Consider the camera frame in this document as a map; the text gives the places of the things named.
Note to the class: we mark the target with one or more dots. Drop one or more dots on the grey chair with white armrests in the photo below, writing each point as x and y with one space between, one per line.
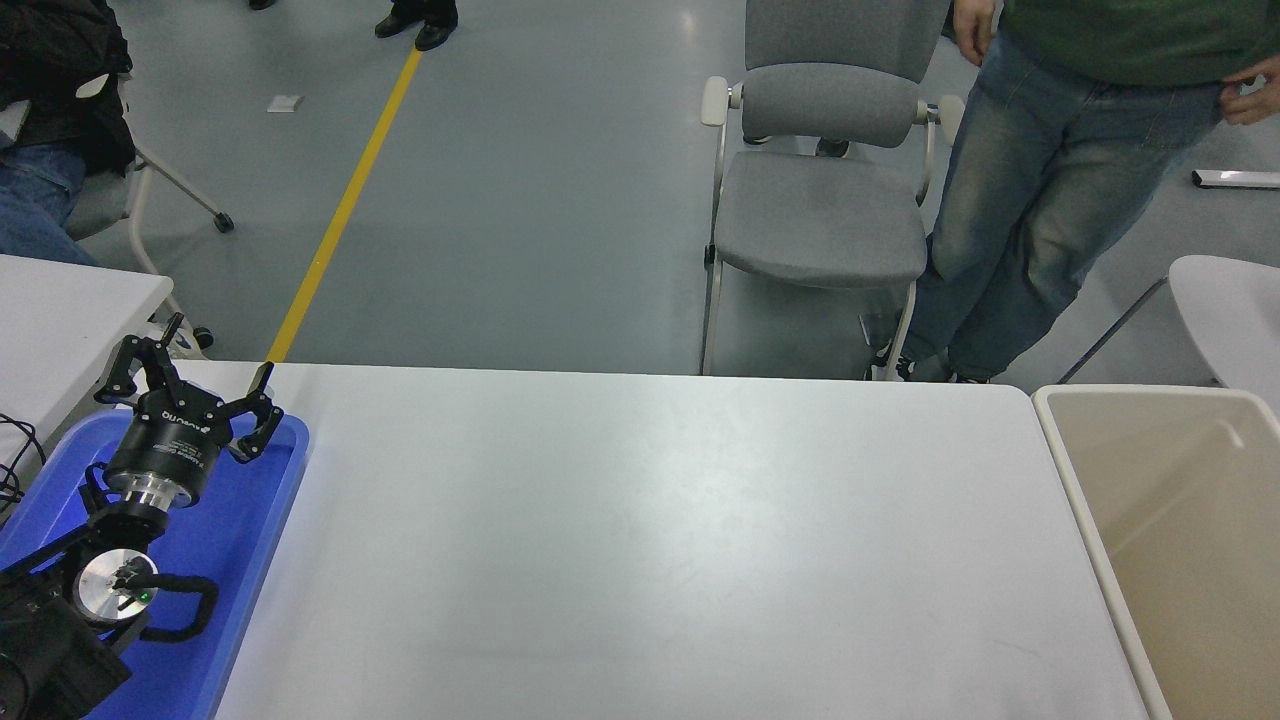
820 210

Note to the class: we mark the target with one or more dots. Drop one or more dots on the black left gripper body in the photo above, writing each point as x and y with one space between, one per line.
170 440

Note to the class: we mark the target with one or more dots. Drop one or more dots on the white bar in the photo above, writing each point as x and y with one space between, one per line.
1240 178

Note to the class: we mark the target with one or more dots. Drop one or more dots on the blue plastic tray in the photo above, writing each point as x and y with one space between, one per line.
230 540

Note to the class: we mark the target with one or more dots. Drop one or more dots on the grey wheeled chair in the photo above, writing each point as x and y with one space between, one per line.
100 205

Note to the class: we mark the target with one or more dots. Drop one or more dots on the person's right hand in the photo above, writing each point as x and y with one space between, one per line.
977 28

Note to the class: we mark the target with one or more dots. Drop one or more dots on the large pale plastic bin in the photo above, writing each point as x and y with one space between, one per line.
1170 560

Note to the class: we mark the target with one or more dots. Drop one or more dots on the person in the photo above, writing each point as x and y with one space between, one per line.
50 60
832 148
1040 200
430 30

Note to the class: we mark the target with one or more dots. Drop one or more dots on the white side table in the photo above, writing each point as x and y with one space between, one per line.
60 320

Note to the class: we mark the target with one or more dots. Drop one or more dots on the person's left hand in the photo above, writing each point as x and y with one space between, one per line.
1255 95

